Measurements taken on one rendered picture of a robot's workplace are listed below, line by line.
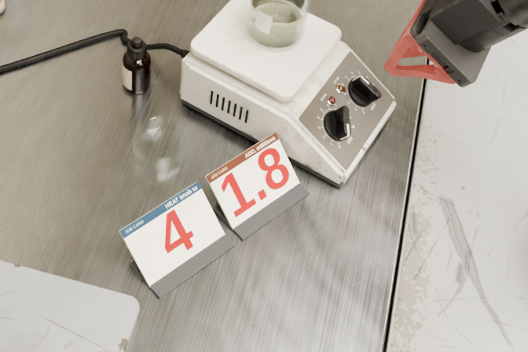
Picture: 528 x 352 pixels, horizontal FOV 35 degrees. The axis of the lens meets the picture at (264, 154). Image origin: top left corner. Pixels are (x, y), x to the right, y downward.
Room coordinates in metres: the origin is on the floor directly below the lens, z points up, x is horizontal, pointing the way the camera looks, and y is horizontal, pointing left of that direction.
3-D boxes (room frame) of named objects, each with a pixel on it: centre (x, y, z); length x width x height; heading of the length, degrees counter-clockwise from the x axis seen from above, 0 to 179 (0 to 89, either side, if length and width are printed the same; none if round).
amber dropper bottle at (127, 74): (0.59, 0.15, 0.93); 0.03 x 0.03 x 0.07
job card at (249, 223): (0.48, 0.00, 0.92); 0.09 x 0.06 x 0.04; 141
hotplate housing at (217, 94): (0.61, 0.00, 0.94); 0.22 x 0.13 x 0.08; 69
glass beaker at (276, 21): (0.63, 0.02, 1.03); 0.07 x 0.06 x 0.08; 19
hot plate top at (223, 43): (0.61, 0.02, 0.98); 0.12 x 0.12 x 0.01; 68
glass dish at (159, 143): (0.51, 0.11, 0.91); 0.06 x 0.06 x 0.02
